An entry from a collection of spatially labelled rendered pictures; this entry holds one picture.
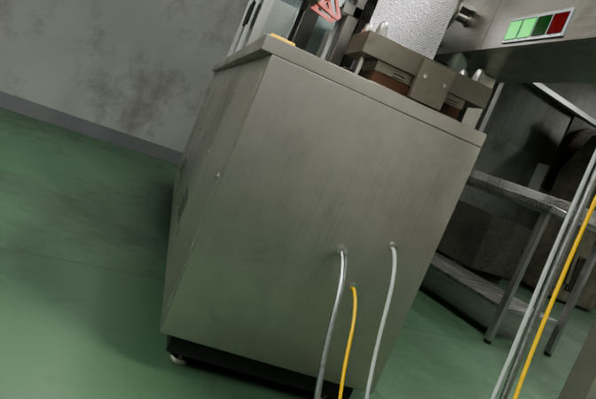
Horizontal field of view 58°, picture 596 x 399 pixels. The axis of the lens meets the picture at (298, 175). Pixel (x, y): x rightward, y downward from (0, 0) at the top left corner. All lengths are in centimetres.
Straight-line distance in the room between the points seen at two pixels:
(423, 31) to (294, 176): 65
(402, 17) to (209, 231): 87
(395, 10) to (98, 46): 332
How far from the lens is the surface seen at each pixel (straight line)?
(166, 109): 486
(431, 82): 151
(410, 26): 173
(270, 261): 142
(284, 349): 152
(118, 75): 474
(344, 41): 174
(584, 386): 126
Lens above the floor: 71
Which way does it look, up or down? 5 degrees down
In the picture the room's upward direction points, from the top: 23 degrees clockwise
